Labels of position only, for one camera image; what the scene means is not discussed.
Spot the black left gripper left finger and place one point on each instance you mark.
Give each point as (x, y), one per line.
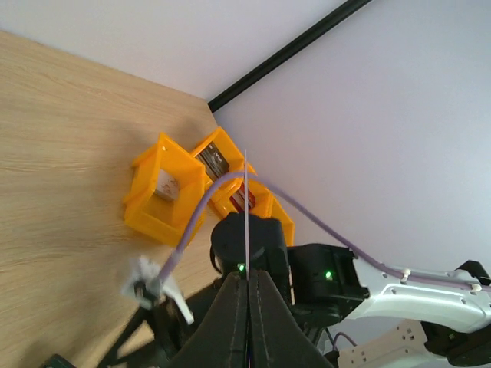
(222, 338)

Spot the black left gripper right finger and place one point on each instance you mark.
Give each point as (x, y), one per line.
(275, 338)

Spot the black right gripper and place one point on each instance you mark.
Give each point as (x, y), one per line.
(171, 332)

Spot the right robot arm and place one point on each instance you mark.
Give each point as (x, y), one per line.
(323, 285)

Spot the yellow bin with blue cards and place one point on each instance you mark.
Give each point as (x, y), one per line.
(288, 226)

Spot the red VIP card stack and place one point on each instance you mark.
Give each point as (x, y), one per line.
(242, 197)

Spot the yellow bin with red cards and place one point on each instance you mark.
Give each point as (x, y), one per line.
(222, 206)

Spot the yellow bin with white cards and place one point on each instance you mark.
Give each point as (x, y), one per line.
(152, 216)

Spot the white card stack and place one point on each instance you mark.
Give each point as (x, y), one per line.
(167, 186)

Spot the black card stack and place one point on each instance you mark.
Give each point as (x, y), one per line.
(215, 163)

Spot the yellow bin with black cards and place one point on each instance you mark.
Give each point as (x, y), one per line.
(226, 146)

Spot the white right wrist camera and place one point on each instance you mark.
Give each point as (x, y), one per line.
(153, 283)

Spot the black frame post right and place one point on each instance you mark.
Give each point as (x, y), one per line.
(287, 52)

